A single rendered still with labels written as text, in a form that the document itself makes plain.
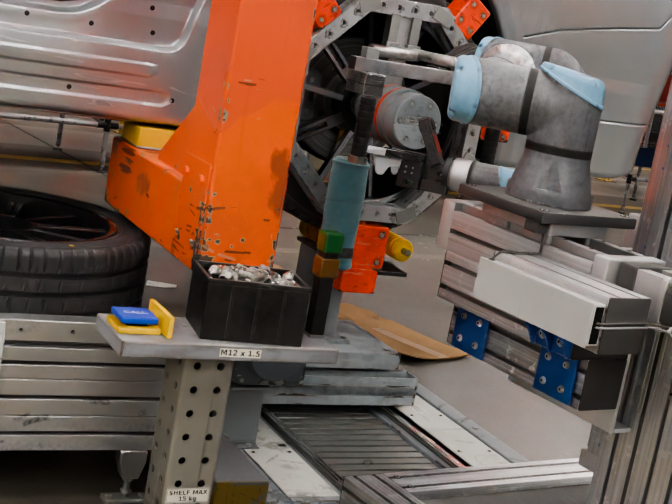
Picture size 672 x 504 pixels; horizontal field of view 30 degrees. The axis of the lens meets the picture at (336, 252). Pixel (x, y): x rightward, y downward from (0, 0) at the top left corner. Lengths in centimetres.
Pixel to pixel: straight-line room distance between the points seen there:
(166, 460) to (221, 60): 77
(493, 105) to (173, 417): 82
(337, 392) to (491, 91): 127
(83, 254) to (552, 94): 103
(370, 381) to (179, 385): 100
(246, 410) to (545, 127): 106
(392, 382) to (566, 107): 132
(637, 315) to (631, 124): 171
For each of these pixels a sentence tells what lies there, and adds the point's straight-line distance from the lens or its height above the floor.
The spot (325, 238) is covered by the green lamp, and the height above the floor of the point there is 65.
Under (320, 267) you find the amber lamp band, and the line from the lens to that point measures 240.
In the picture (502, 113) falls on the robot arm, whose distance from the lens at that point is 216.
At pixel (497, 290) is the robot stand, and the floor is 69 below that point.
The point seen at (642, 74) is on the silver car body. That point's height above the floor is 104.
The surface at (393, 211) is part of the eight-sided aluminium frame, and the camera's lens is 311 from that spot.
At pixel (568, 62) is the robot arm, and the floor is 105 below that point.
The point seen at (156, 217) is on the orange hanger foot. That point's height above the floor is 57.
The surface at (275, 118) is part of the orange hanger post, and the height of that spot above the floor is 85.
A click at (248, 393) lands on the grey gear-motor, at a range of 284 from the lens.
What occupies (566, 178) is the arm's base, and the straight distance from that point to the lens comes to 216.
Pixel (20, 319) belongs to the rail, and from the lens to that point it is 250.
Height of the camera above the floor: 109
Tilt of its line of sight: 11 degrees down
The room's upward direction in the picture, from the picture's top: 10 degrees clockwise
